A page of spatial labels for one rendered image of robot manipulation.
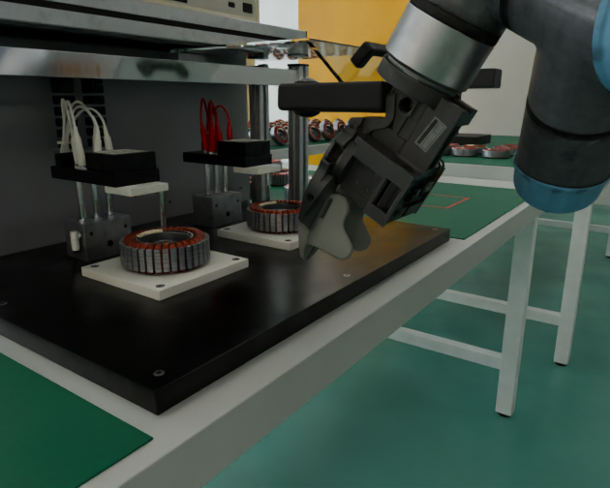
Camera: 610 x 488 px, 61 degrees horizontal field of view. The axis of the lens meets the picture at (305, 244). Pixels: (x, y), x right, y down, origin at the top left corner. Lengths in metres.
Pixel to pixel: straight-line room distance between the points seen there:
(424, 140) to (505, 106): 5.50
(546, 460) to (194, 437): 1.41
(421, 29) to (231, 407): 0.32
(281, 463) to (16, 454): 1.20
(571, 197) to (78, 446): 0.42
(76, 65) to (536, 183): 0.54
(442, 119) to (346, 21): 4.16
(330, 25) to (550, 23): 4.30
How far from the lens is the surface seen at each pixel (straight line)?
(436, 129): 0.43
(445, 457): 1.65
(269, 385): 0.47
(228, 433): 0.44
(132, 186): 0.69
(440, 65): 0.42
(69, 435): 0.44
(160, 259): 0.64
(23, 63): 0.69
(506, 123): 5.93
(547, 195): 0.47
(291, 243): 0.76
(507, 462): 1.68
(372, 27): 4.45
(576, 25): 0.37
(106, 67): 0.74
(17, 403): 0.49
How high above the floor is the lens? 0.98
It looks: 16 degrees down
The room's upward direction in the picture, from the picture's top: straight up
